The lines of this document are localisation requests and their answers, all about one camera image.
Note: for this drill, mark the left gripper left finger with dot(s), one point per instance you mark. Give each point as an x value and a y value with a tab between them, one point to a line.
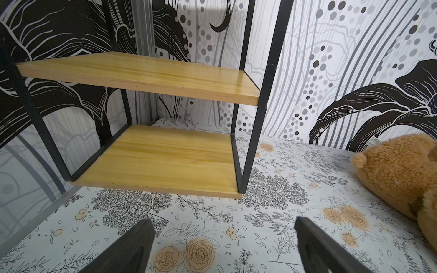
129	254

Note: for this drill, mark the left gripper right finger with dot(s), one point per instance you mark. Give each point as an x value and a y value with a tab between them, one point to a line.
320	253

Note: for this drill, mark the floral table mat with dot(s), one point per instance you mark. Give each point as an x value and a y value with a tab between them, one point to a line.
254	234

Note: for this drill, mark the brown teddy bear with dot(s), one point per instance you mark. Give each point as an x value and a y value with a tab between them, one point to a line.
402	171

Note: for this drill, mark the wooden shelf black frame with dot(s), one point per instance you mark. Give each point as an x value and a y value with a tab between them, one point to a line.
62	54

